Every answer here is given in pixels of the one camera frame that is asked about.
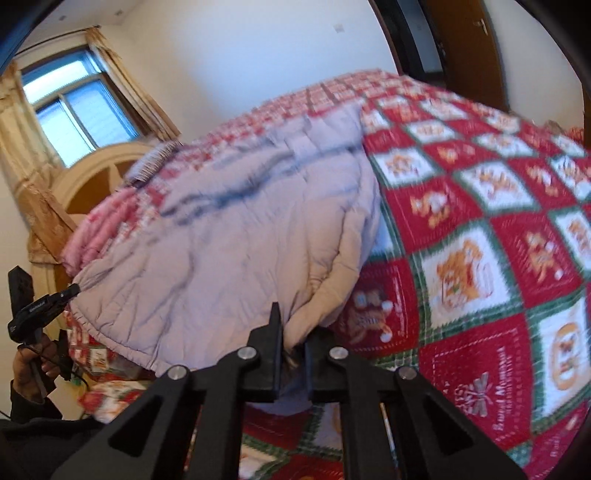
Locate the beige left curtain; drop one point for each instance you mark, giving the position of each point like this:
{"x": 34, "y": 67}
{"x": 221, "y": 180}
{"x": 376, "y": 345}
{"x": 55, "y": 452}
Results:
{"x": 31, "y": 165}

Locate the silver door handle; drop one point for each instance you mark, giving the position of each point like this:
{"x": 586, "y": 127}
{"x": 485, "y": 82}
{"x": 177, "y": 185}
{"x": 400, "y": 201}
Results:
{"x": 482, "y": 24}

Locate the lilac quilted puffer jacket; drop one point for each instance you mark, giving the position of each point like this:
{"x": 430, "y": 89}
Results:
{"x": 286, "y": 219}

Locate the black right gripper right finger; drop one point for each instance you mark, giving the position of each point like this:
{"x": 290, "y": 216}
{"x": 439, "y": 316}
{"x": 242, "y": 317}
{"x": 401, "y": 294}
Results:
{"x": 396, "y": 424}

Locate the cream wooden headboard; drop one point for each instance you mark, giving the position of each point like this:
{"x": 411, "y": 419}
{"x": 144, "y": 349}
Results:
{"x": 79, "y": 189}

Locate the window with blue frame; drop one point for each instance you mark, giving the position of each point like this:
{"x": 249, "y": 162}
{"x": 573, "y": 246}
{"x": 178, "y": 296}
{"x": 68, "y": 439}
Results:
{"x": 79, "y": 108}

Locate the red patchwork cartoon bedspread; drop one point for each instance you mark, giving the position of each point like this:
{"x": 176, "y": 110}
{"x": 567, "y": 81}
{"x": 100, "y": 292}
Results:
{"x": 480, "y": 274}

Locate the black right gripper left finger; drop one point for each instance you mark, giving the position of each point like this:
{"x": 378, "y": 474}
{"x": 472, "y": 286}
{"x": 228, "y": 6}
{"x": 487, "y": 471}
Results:
{"x": 187, "y": 424}

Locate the person's left hand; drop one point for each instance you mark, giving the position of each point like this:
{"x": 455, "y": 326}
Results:
{"x": 24, "y": 381}

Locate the brown wooden door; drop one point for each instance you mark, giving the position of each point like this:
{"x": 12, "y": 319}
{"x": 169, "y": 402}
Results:
{"x": 471, "y": 59}

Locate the striped pillow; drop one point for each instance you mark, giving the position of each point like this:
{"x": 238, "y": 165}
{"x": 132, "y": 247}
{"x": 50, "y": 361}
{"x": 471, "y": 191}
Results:
{"x": 142, "y": 171}

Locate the pink folded quilt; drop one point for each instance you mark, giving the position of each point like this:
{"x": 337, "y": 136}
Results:
{"x": 97, "y": 229}

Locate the dark door frame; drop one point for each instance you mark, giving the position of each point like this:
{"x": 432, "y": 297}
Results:
{"x": 412, "y": 39}

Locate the beige curtain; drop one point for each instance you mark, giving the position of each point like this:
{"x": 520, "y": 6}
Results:
{"x": 147, "y": 109}
{"x": 31, "y": 165}

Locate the beige right curtain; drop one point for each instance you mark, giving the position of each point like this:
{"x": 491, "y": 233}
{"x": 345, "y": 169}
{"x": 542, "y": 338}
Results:
{"x": 147, "y": 109}

